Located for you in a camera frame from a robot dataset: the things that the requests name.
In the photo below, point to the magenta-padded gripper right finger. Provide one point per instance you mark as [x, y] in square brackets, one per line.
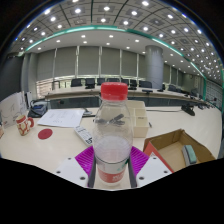
[138, 160]

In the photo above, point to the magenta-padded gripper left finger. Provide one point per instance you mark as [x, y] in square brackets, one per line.
[85, 160]

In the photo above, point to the clear red-capped water bottle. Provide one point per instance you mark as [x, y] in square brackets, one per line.
[112, 143]

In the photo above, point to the white remote control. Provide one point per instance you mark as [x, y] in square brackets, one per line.
[83, 135]

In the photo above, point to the open brown cardboard box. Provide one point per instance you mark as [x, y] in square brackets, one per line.
[170, 153]

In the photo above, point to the white desk organizer box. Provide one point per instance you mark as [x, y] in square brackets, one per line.
[140, 121]

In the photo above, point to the flat round red coaster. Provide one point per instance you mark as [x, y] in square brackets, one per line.
[45, 134]

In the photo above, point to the white printed paper sheet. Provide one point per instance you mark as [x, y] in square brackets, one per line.
[61, 118]

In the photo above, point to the grey-green board eraser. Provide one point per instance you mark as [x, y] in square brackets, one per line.
[190, 155]

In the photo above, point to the long curved conference desk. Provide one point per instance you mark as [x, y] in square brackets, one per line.
[73, 92]

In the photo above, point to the red floral ceramic mug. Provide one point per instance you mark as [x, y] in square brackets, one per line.
[22, 126]

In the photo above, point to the row of black office chairs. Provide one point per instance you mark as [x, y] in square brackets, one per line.
[90, 82]

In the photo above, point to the ceiling lights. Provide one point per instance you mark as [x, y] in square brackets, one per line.
[83, 36]

